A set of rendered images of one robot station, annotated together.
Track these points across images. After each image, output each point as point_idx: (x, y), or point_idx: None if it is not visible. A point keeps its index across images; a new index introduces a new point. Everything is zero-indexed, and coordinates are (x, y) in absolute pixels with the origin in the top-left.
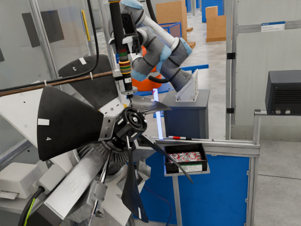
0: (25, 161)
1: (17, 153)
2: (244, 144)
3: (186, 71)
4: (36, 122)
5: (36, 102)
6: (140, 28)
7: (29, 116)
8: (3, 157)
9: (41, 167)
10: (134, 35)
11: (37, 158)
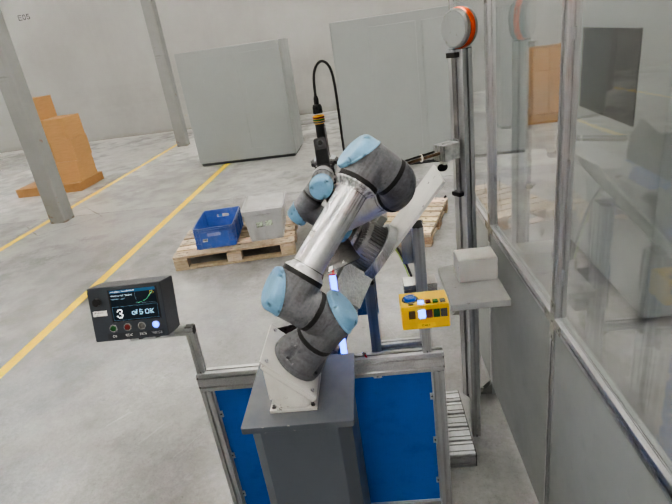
0: (514, 282)
1: (511, 262)
2: (218, 367)
3: (287, 336)
4: (413, 199)
5: (426, 190)
6: (317, 169)
7: (418, 192)
8: (506, 249)
9: (490, 292)
10: (313, 161)
11: (520, 301)
